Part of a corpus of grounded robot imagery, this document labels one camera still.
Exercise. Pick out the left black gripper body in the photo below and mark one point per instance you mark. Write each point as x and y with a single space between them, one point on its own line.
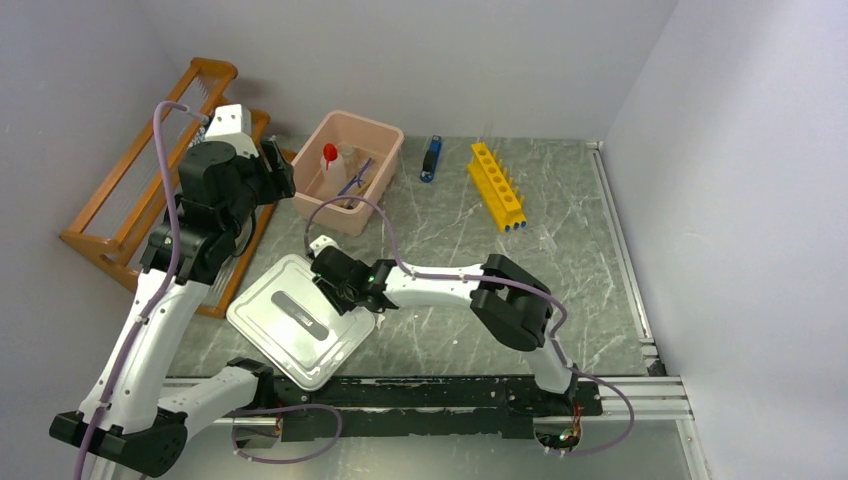
267 184

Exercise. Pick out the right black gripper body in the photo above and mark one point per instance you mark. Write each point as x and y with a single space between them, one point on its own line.
342 298

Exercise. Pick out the white bin lid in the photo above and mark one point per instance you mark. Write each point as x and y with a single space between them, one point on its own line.
287 318

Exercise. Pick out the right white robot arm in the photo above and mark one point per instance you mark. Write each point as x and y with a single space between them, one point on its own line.
514 306

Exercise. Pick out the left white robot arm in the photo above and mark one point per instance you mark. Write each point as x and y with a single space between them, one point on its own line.
125 419

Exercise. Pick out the red cap wash bottle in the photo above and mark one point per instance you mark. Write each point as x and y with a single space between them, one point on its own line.
333 168

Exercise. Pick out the pink plastic bin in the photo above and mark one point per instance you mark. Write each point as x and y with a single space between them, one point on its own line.
373 139

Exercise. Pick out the blue stapler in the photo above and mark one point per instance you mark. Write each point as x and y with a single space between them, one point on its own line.
431 159

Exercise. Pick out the yellow test tube rack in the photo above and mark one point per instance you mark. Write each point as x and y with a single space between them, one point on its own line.
495 186

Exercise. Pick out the black mounting rail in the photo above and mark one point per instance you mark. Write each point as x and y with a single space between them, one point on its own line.
511 406

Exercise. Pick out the aluminium frame rail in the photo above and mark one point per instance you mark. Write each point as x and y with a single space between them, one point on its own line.
629 397

